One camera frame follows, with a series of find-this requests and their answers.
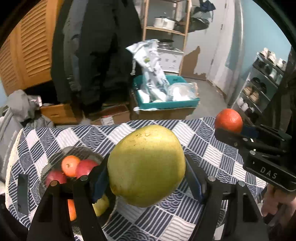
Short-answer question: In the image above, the large green pomelo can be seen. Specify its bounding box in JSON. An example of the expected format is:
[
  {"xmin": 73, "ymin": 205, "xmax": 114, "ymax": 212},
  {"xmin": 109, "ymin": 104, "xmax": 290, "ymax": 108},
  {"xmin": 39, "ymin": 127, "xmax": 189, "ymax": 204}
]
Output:
[{"xmin": 107, "ymin": 125, "xmax": 186, "ymax": 208}]

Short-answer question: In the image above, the person's right hand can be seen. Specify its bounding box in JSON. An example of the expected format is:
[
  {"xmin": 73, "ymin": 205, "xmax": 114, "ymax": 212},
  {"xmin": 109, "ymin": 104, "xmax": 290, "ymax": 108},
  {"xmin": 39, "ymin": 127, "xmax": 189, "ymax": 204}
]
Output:
[{"xmin": 261, "ymin": 184, "xmax": 295, "ymax": 227}]

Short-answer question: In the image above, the large orange fruit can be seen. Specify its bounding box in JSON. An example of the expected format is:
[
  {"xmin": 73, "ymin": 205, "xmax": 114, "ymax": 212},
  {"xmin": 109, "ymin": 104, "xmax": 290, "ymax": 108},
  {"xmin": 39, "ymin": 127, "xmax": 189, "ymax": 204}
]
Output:
[{"xmin": 68, "ymin": 199, "xmax": 77, "ymax": 221}]

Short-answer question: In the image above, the blue white patterned bedspread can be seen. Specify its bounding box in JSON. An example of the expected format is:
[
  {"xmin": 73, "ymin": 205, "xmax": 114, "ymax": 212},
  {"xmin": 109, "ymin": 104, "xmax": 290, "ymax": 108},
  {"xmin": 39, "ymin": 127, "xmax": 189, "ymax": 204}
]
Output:
[{"xmin": 5, "ymin": 117, "xmax": 266, "ymax": 240}]

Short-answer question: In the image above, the red apple in bowl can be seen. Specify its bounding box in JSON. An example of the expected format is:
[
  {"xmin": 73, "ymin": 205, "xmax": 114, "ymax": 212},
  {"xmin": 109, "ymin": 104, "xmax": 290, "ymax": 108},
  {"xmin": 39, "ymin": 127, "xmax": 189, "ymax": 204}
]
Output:
[{"xmin": 45, "ymin": 170, "xmax": 67, "ymax": 187}]

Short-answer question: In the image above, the dark glass bowl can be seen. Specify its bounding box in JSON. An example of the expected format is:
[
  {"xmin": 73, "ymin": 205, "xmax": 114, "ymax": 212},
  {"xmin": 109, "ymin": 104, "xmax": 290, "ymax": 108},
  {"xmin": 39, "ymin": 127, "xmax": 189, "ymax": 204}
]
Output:
[{"xmin": 38, "ymin": 146, "xmax": 118, "ymax": 236}]

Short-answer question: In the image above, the orange in bowl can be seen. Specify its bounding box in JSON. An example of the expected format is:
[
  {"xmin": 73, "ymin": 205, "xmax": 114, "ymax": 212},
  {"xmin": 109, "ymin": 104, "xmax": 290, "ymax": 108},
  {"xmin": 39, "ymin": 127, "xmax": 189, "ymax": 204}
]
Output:
[{"xmin": 61, "ymin": 155, "xmax": 81, "ymax": 178}]

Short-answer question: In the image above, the shoe rack with shoes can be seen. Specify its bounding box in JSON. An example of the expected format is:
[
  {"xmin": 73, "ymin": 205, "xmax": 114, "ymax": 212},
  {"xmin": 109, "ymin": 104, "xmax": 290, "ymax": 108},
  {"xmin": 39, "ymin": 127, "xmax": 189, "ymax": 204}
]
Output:
[{"xmin": 231, "ymin": 48, "xmax": 287, "ymax": 125}]

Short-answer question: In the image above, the red apple on bed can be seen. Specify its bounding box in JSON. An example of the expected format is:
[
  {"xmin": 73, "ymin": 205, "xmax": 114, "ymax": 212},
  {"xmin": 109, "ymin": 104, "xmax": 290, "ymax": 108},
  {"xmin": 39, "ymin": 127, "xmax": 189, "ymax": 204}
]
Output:
[{"xmin": 76, "ymin": 159, "xmax": 99, "ymax": 179}]

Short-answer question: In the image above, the clear plastic bag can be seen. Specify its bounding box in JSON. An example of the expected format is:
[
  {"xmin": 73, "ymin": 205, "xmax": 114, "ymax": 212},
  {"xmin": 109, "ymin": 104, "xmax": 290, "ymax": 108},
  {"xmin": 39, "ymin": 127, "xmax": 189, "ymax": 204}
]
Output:
[{"xmin": 166, "ymin": 82, "xmax": 199, "ymax": 101}]

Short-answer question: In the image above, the white printed plastic bag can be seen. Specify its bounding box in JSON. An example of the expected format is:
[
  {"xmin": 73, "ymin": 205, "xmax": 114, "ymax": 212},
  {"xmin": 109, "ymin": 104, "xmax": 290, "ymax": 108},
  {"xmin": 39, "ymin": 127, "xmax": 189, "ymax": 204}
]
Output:
[{"xmin": 126, "ymin": 39, "xmax": 170, "ymax": 102}]

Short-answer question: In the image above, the white patterned cabinet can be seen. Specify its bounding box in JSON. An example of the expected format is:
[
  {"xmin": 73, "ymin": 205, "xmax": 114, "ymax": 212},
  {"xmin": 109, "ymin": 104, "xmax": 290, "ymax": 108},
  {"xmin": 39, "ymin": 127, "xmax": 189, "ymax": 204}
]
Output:
[{"xmin": 158, "ymin": 48, "xmax": 184, "ymax": 74}]

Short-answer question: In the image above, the wooden drawer box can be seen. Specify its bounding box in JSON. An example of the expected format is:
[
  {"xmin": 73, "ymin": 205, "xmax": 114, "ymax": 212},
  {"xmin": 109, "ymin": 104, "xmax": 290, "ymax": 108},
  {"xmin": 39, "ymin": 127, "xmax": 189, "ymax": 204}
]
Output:
[{"xmin": 40, "ymin": 104, "xmax": 83, "ymax": 125}]

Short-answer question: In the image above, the grey clothing pile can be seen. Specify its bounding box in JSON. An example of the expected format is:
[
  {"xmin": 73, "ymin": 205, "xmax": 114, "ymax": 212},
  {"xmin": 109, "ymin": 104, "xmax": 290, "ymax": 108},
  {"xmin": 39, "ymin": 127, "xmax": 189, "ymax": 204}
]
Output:
[{"xmin": 3, "ymin": 89, "xmax": 55, "ymax": 128}]

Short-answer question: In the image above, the teal plastic bin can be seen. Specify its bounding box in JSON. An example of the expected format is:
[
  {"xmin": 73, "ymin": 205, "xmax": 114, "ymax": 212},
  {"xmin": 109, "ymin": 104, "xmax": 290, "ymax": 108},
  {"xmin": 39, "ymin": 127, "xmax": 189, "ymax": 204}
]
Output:
[{"xmin": 133, "ymin": 75, "xmax": 200, "ymax": 110}]

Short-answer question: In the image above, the brown cardboard box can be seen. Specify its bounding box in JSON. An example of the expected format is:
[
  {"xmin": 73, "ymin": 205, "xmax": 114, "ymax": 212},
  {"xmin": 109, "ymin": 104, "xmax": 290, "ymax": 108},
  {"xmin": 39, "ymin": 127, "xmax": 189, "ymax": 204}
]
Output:
[{"xmin": 87, "ymin": 92, "xmax": 195, "ymax": 126}]

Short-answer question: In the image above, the metal cooking pot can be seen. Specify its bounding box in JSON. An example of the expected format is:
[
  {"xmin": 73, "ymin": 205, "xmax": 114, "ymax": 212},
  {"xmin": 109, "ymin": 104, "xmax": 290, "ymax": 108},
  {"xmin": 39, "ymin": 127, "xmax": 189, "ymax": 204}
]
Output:
[{"xmin": 153, "ymin": 16, "xmax": 177, "ymax": 30}]

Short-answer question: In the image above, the wooden shelf rack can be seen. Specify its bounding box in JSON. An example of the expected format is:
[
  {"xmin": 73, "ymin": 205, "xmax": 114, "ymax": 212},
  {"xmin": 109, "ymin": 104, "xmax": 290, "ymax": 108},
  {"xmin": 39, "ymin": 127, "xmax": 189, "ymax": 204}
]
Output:
[{"xmin": 141, "ymin": 0, "xmax": 193, "ymax": 77}]

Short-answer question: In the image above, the black hanging coat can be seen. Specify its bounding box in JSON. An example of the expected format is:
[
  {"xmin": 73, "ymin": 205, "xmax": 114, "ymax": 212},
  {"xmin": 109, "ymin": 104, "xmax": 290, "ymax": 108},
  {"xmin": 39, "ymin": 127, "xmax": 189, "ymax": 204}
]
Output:
[{"xmin": 51, "ymin": 1, "xmax": 142, "ymax": 115}]

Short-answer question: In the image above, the wooden louvered wardrobe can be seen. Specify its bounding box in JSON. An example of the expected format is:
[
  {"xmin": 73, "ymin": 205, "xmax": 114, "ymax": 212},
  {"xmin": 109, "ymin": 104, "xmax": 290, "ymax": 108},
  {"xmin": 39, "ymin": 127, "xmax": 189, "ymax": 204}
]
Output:
[{"xmin": 1, "ymin": 0, "xmax": 63, "ymax": 95}]

